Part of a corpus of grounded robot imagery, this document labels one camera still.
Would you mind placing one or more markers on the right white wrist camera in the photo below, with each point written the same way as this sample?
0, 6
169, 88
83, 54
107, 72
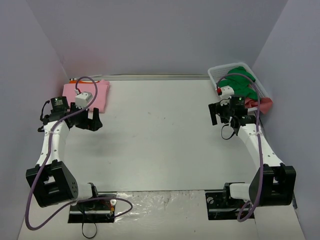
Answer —
225, 92

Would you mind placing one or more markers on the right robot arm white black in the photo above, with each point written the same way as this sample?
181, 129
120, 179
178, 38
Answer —
274, 182

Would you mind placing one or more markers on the white plastic basket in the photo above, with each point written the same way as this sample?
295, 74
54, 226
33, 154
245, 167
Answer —
219, 72

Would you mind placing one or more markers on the folded orange t shirt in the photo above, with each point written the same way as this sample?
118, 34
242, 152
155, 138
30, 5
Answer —
86, 81

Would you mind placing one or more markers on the folded pink t shirt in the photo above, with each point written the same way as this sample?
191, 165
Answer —
101, 99

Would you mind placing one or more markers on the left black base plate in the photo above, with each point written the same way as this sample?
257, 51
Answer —
99, 211

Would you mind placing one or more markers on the red t shirt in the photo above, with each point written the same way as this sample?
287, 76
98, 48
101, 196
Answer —
265, 104

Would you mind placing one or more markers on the green t shirt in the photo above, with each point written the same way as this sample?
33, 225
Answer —
240, 84

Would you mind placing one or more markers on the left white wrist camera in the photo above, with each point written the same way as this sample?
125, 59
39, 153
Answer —
83, 99

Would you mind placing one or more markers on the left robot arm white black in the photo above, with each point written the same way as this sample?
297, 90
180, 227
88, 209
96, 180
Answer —
54, 183

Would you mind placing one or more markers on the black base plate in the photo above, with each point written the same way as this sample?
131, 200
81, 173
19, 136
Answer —
219, 208
99, 211

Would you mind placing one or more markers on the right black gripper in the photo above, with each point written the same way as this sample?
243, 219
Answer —
220, 111

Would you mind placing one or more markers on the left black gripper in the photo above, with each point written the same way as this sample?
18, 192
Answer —
81, 118

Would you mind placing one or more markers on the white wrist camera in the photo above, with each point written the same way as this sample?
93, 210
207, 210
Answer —
225, 92
83, 99

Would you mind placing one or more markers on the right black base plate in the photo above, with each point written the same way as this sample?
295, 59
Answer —
219, 208

